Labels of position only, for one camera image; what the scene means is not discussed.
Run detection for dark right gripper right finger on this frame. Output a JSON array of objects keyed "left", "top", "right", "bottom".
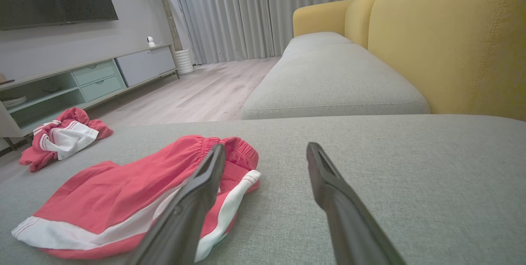
[{"left": 306, "top": 142, "right": 407, "bottom": 265}]

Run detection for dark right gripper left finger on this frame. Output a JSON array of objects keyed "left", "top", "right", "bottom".
[{"left": 127, "top": 144, "right": 227, "bottom": 265}]

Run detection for red shorts white trim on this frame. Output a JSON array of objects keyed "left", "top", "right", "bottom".
[{"left": 12, "top": 135, "right": 262, "bottom": 262}]

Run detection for red basketball jersey white sleeves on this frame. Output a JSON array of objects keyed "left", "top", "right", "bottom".
[{"left": 18, "top": 108, "right": 114, "bottom": 173}]

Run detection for large grey sofa seat cushion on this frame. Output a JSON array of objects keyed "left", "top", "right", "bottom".
[{"left": 0, "top": 114, "right": 526, "bottom": 265}]

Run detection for white ribbed plant pot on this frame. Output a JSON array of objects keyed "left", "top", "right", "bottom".
[{"left": 175, "top": 48, "right": 194, "bottom": 75}]

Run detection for pale green television cabinet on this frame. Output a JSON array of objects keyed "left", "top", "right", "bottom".
[{"left": 0, "top": 44, "right": 180, "bottom": 139}]

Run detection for indoor tree plant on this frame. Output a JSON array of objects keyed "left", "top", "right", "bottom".
[{"left": 139, "top": 0, "right": 184, "bottom": 52}]

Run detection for white dish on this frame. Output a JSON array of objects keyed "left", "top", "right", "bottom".
[{"left": 1, "top": 95, "right": 28, "bottom": 109}]

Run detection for yellow sofa armrest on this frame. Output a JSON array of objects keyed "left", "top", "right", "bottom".
[{"left": 293, "top": 0, "right": 355, "bottom": 38}]

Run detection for yellow sofa back cushion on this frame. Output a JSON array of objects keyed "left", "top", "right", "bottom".
[{"left": 367, "top": 0, "right": 526, "bottom": 122}]

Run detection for grey pleated curtain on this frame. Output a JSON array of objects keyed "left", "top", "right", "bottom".
[{"left": 173, "top": 0, "right": 364, "bottom": 65}]

